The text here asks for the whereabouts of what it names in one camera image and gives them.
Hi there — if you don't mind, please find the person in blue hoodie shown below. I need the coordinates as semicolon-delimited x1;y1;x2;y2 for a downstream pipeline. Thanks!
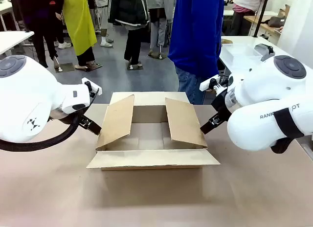
168;0;225;105

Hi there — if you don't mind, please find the black stand pole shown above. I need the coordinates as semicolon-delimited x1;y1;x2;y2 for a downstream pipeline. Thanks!
252;0;274;39

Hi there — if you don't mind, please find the small white table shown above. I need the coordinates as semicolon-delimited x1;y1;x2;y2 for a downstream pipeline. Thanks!
0;30;35;55

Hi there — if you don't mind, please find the person in yellow apron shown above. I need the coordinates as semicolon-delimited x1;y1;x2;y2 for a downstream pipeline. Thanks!
62;0;103;70

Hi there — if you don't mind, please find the black sleeved arm cable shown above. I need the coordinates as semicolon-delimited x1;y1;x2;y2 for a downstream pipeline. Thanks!
0;113;81;152

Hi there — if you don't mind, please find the clear plastic gift case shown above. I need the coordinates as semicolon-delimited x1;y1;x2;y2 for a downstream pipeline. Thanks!
219;44;266;68

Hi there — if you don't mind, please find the brown cardboard box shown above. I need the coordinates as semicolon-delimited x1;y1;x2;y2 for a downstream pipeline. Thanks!
86;91;221;172

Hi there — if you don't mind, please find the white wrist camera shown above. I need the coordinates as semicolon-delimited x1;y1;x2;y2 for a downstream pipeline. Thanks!
81;77;102;96
199;75;220;92

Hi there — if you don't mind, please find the person in grey shorts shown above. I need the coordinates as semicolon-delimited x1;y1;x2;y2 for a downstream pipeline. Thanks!
94;0;114;48

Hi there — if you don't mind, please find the wooden background table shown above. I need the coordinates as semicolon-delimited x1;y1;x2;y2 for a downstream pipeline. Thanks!
244;15;283;38

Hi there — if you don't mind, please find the dark floor plate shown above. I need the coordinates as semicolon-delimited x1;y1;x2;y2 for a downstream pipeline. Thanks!
126;61;143;71
54;62;75;73

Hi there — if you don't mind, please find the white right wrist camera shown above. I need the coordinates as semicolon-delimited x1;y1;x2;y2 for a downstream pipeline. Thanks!
199;75;220;92

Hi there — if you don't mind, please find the person in black striped jacket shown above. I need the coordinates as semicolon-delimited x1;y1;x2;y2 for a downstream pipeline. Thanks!
107;0;151;68

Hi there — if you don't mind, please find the person in grey trousers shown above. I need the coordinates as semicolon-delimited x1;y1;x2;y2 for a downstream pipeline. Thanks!
145;0;177;59

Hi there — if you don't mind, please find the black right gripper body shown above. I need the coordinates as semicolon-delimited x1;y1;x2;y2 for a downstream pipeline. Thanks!
211;89;232;120

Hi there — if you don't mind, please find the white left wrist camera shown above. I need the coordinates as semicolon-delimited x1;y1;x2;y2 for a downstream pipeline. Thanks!
81;77;102;96

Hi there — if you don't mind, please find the person in white pink top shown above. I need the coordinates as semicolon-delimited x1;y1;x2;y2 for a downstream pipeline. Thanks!
229;0;268;37

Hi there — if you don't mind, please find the large white table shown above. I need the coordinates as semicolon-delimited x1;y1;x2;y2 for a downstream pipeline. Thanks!
219;35;294;73

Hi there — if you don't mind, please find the black arm strap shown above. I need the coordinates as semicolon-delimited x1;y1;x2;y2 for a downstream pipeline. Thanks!
270;108;305;154

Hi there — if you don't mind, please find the person in dark clothes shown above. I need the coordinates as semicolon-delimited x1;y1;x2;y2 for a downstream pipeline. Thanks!
17;0;65;68

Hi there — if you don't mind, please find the brown bag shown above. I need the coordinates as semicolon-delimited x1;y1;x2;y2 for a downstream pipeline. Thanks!
267;16;287;28

